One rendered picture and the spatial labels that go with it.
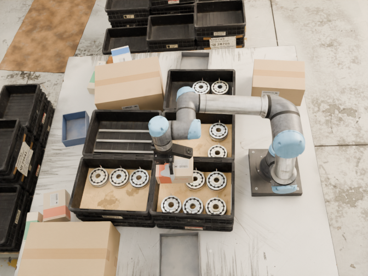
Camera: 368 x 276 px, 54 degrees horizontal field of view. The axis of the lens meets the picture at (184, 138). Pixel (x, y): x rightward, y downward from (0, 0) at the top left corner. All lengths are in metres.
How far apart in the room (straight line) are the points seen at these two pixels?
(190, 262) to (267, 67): 1.21
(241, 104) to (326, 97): 1.95
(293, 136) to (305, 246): 0.73
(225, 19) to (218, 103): 1.79
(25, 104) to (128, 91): 1.16
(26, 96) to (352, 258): 2.66
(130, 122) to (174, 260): 0.80
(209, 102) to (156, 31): 1.93
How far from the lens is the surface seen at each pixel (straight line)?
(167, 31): 3.26
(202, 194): 1.86
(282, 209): 1.99
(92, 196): 1.97
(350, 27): 3.96
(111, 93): 2.20
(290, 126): 1.41
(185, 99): 1.40
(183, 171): 1.60
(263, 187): 1.97
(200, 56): 2.55
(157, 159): 1.51
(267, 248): 1.92
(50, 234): 1.90
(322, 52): 3.66
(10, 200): 2.85
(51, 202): 2.10
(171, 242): 1.93
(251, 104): 1.44
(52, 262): 1.85
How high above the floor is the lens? 2.55
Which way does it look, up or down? 58 degrees down
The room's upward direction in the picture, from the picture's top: 10 degrees counter-clockwise
